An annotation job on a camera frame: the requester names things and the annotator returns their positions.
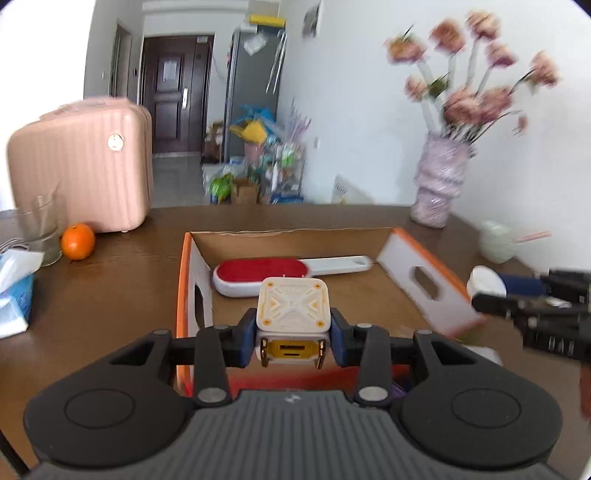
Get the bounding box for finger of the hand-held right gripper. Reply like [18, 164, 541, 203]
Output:
[471, 293, 591, 325]
[496, 268, 591, 306]

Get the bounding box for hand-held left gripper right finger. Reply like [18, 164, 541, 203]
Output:
[329, 307, 482, 408]

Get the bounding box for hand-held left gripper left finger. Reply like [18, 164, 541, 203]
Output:
[107, 307, 257, 408]

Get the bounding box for white screw bottle cap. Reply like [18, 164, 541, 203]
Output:
[466, 265, 509, 298]

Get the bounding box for white round lid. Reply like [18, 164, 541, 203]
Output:
[458, 340, 504, 366]

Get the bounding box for orange rimmed cardboard box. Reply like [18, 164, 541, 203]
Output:
[174, 226, 488, 398]

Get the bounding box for white yellow cube adapter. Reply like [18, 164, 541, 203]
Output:
[255, 276, 331, 370]

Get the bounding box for pale green cup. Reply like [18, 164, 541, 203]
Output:
[478, 220, 518, 265]

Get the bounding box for pink wavy vase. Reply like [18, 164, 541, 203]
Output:
[410, 134, 472, 229]

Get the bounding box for small open cardboard box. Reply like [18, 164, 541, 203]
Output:
[231, 179, 259, 205]

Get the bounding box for white board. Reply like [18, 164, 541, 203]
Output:
[331, 174, 374, 205]

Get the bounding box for green plastic bag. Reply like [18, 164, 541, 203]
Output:
[210, 173, 234, 204]

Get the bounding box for pink dried flower bouquet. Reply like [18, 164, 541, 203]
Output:
[383, 10, 561, 144]

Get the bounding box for orange fruit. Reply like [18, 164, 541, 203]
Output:
[60, 223, 96, 261]

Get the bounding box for brown carton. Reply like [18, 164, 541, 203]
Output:
[203, 121, 225, 163]

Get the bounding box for blue and yellow bags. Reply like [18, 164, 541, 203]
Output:
[229, 105, 278, 144]

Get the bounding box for clear glass cup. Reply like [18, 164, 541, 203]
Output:
[14, 194, 63, 267]

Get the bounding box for purple dried stems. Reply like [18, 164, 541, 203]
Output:
[286, 99, 311, 144]

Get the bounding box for blue tissue pack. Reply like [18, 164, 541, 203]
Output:
[0, 247, 44, 340]

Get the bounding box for dark brown entrance door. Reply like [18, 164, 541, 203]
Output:
[140, 34, 214, 155]

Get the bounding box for pink ribbed suitcase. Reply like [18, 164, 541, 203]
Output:
[6, 96, 154, 234]

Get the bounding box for grey refrigerator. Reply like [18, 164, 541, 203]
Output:
[224, 27, 288, 162]

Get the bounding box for red lint brush white handle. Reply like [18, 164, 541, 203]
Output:
[211, 255, 373, 297]

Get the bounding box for wire storage rack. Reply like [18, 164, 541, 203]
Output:
[259, 141, 306, 205]

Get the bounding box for grey wall box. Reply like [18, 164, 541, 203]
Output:
[302, 2, 322, 38]

